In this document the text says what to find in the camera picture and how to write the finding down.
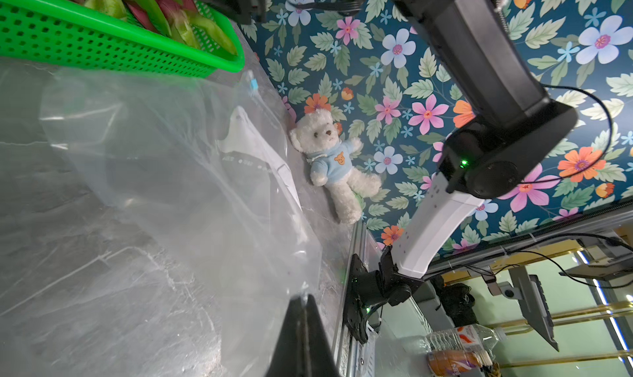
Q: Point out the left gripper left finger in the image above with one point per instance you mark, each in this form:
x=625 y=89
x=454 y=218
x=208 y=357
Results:
x=287 y=359

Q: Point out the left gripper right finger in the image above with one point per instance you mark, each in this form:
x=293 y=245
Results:
x=317 y=356

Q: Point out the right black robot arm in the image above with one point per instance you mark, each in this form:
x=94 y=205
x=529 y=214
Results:
x=516 y=126

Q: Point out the plastic drink bottle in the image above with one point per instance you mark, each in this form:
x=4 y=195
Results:
x=456 y=351

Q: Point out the white teddy bear blue shirt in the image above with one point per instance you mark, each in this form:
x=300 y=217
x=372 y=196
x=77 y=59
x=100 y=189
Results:
x=329 y=157

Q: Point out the green plastic basket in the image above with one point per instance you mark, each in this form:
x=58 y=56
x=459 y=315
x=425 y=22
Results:
x=59 y=32

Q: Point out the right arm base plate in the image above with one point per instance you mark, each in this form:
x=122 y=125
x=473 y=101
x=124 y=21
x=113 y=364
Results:
x=366 y=291

